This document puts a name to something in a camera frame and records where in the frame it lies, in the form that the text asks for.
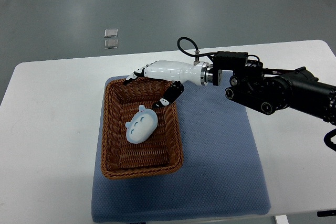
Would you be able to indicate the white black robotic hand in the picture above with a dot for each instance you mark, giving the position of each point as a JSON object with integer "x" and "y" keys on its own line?
{"x": 175, "y": 72}

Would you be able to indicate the brown wicker basket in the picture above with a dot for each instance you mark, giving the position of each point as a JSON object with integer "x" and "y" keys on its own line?
{"x": 161, "y": 154}

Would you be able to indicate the upper floor metal plate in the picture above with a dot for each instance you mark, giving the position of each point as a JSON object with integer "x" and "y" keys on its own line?
{"x": 111, "y": 32}

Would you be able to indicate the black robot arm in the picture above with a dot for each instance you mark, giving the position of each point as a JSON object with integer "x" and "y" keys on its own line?
{"x": 268, "y": 90}

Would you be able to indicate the blue quilted mat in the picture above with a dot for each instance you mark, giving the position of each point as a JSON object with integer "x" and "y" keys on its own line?
{"x": 221, "y": 175}

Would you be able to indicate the black table control panel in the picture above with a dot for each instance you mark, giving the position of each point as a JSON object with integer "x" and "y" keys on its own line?
{"x": 327, "y": 213}

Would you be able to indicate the blue white plush toy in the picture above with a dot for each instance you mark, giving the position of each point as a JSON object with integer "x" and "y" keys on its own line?
{"x": 142, "y": 125}

